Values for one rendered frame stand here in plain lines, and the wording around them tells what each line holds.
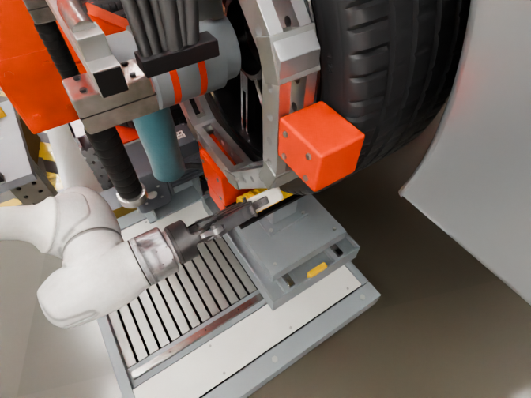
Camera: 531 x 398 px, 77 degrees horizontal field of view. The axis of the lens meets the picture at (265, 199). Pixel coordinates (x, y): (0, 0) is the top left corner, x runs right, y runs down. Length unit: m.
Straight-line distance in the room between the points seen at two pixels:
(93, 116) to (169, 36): 0.13
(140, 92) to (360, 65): 0.27
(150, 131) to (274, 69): 0.46
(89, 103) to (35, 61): 0.66
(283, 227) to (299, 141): 0.71
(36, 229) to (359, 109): 0.55
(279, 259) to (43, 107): 0.80
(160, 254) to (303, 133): 0.31
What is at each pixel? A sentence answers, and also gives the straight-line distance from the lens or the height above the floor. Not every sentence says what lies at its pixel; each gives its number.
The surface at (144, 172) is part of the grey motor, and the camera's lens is 1.10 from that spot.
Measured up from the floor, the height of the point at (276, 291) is 0.15.
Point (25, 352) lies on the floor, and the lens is 1.43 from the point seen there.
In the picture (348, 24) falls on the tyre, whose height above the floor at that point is 0.99.
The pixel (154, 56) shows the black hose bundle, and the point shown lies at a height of 0.98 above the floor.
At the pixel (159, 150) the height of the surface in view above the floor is 0.60.
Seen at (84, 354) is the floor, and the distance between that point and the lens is 1.33.
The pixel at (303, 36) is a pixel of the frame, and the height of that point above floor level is 0.97.
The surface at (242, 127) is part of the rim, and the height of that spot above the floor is 0.62.
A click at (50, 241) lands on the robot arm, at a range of 0.68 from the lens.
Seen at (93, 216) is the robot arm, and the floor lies 0.67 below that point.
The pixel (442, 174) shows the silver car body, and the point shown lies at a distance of 0.51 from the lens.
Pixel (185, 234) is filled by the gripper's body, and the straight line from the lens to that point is 0.60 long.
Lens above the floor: 1.16
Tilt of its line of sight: 51 degrees down
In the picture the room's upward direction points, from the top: straight up
